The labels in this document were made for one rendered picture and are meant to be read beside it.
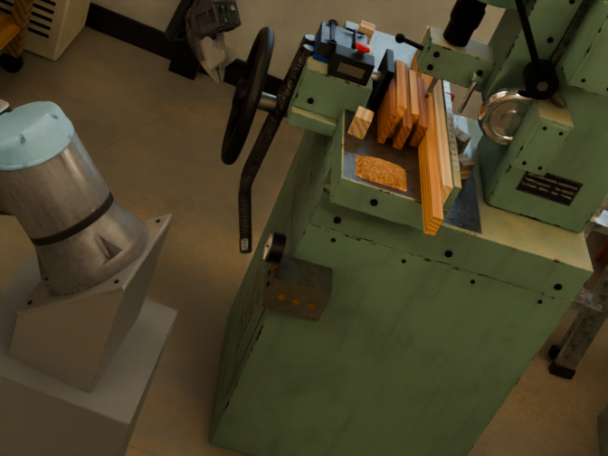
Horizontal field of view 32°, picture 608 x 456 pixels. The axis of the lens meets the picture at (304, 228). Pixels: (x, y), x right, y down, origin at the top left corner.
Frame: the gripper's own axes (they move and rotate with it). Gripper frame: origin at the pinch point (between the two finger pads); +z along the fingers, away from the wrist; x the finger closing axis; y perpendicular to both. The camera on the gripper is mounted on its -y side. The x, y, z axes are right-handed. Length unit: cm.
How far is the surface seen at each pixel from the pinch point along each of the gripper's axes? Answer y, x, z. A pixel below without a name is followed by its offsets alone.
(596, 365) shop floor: -2, 136, 100
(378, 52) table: 15.5, 35.5, 1.2
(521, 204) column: 40, 36, 40
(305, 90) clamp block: 17.6, 4.6, 7.3
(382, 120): 28.7, 11.2, 16.7
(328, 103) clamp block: 19.6, 8.2, 10.8
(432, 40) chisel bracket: 38.3, 20.2, 4.2
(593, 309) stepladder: 11, 115, 79
